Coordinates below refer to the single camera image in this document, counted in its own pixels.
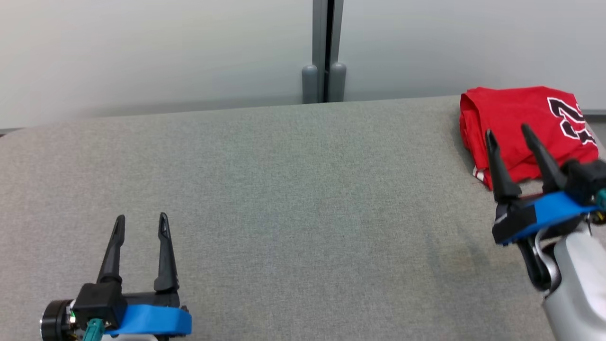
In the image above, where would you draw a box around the grey cylindrical partition foot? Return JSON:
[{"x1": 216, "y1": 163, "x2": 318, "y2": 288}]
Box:
[
  {"x1": 329, "y1": 62, "x2": 347, "y2": 102},
  {"x1": 302, "y1": 65, "x2": 319, "y2": 104}
]

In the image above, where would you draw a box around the black cable teal plug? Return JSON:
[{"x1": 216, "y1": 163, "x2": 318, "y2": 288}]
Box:
[
  {"x1": 589, "y1": 189, "x2": 606, "y2": 223},
  {"x1": 85, "y1": 318, "x2": 105, "y2": 341}
]

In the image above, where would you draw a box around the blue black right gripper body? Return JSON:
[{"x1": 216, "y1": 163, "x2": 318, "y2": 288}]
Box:
[{"x1": 492, "y1": 191, "x2": 599, "y2": 246}]

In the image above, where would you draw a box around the grey partition post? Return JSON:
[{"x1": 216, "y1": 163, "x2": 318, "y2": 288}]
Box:
[{"x1": 312, "y1": 0, "x2": 345, "y2": 102}]

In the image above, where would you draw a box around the black left cable teal plug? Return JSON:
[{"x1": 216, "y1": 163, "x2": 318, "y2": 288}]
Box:
[{"x1": 85, "y1": 318, "x2": 105, "y2": 341}]

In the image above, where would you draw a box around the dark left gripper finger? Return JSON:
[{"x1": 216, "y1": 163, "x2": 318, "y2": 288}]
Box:
[
  {"x1": 97, "y1": 215, "x2": 126, "y2": 284},
  {"x1": 154, "y1": 212, "x2": 179, "y2": 292}
]

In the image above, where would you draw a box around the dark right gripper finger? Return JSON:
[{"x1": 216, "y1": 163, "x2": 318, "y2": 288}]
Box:
[
  {"x1": 485, "y1": 129, "x2": 521, "y2": 203},
  {"x1": 521, "y1": 124, "x2": 566, "y2": 194}
]

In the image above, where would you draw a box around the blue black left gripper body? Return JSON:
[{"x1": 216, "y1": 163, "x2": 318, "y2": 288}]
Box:
[{"x1": 40, "y1": 291, "x2": 192, "y2": 341}]

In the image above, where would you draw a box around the black right cable teal plug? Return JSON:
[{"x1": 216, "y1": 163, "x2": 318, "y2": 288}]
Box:
[{"x1": 589, "y1": 189, "x2": 606, "y2": 223}]

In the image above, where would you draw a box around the red jersey with white trim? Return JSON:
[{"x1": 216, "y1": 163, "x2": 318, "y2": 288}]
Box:
[{"x1": 459, "y1": 86, "x2": 599, "y2": 190}]

